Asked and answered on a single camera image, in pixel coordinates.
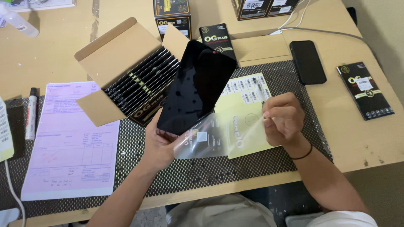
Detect open brown cardboard box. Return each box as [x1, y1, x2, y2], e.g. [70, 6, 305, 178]
[74, 17, 190, 127]

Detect thin white cord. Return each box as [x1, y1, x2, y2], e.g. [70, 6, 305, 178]
[3, 159, 26, 223]

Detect black screen packet gold print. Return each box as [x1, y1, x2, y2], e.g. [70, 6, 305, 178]
[199, 23, 238, 62]

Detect black wrist band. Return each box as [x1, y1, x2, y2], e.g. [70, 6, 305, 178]
[288, 142, 313, 160]

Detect white paper sheets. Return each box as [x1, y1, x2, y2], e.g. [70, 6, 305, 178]
[9, 0, 77, 13]

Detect white plastic object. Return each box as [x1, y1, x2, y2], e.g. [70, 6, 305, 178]
[0, 207, 20, 227]

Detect person's right hand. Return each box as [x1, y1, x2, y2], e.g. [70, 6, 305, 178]
[262, 92, 306, 149]

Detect flat brown cardboard piece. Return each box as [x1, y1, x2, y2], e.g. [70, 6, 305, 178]
[231, 33, 293, 68]

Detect tall black and yellow carton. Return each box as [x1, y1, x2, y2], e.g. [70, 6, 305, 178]
[153, 0, 192, 42]

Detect white marker pen black cap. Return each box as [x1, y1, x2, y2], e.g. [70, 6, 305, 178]
[25, 87, 39, 141]

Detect person's white shirt sleeve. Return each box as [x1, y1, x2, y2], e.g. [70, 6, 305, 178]
[306, 210, 378, 227]

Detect clear ballpoint pen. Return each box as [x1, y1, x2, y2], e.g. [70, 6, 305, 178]
[252, 77, 266, 105]

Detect clear plastic spray bottle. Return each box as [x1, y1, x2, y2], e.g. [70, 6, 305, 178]
[0, 3, 40, 38]

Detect black carton printed white label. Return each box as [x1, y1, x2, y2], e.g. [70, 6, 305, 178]
[265, 0, 300, 17]

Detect grey cable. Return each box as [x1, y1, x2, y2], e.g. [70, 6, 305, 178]
[274, 26, 364, 41]

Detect black smartphone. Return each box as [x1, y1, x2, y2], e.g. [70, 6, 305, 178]
[289, 40, 327, 86]

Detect black carton handwritten white label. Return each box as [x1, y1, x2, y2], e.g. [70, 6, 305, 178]
[231, 0, 272, 21]

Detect white cable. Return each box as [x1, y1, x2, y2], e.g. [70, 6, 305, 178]
[269, 0, 312, 35]

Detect black phone screen panel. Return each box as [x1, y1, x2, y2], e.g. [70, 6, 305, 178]
[157, 40, 238, 136]

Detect black mesh mat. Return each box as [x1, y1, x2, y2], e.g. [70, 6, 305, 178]
[0, 59, 334, 220]

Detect dark chair part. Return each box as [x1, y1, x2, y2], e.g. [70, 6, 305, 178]
[346, 7, 358, 26]

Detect row of black screen packets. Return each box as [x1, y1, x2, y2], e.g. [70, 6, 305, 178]
[104, 47, 181, 118]

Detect pink invoice paper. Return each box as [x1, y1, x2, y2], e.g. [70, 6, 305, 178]
[20, 81, 121, 202]

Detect person's white shorts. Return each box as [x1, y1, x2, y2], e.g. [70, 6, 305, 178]
[165, 193, 278, 227]

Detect yellow barcode sticker sheet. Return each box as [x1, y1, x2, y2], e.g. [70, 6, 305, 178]
[0, 96, 15, 163]
[214, 73, 282, 159]

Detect black screen packet white label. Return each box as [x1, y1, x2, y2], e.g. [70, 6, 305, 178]
[336, 61, 395, 121]

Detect person's left hand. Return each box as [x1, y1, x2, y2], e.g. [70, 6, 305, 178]
[142, 108, 190, 173]

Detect clear plastic sleeve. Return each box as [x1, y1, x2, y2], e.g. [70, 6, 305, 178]
[173, 107, 269, 160]

